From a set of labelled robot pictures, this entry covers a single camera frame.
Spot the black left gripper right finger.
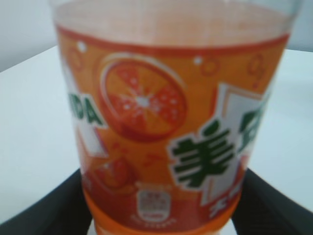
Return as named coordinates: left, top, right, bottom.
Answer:
left=231, top=169, right=313, bottom=235

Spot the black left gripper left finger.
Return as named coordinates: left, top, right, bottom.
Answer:
left=0, top=170, right=92, bottom=235

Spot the orange soda plastic bottle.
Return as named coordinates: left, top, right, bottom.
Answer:
left=50, top=0, right=301, bottom=235

